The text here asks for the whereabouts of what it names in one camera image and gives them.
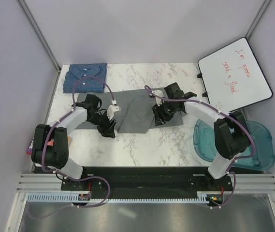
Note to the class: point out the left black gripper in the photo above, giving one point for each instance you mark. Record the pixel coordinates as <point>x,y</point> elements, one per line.
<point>108,129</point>

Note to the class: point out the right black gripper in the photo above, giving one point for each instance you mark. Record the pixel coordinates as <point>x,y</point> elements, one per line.
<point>160,118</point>

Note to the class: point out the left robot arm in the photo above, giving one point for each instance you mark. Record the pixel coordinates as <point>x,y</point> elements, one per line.
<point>50,143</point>

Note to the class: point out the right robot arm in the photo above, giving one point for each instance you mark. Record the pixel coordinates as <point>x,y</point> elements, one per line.
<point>230,129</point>

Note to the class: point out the teal plastic bin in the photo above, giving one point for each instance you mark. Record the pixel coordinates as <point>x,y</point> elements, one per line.
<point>263,159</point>

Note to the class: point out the white whiteboard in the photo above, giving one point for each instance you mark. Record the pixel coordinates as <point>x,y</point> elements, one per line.
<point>233,78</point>

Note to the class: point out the Roald Dahl book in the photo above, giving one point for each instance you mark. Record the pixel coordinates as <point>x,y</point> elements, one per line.
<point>30,147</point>

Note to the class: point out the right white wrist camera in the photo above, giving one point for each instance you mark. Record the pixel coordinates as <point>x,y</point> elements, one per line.
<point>158,94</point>

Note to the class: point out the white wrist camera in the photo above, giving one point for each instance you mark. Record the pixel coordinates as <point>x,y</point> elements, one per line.
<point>158,94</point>
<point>112,110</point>

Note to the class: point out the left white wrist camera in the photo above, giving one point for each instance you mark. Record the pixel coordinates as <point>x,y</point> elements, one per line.
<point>112,110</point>

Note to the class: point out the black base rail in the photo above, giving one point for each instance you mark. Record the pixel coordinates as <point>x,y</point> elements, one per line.
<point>148,182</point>

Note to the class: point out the white slotted cable duct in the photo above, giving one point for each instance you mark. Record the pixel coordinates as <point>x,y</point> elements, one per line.
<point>80,198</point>

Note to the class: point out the left aluminium frame post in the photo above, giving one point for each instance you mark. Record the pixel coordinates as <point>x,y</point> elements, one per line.
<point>34,25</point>

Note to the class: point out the aluminium frame post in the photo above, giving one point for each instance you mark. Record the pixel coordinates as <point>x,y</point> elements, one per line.
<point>34,25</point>
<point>261,11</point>

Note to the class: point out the right aluminium frame post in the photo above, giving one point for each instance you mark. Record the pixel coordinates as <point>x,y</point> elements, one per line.
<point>261,11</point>

